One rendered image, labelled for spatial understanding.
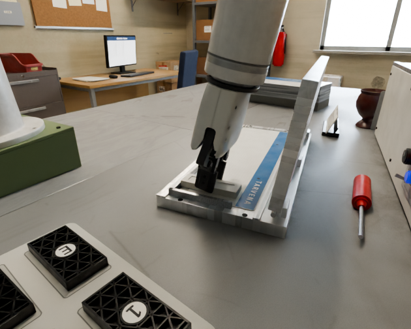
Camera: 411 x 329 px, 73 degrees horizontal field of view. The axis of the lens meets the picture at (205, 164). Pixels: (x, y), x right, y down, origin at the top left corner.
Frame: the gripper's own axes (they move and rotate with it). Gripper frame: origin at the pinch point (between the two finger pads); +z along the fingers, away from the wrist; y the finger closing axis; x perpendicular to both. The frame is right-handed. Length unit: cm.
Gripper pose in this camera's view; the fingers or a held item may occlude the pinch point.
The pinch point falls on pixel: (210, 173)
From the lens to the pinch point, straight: 46.1
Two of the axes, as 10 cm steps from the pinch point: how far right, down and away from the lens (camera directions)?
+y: -4.0, 3.8, -8.3
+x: 9.0, 3.5, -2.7
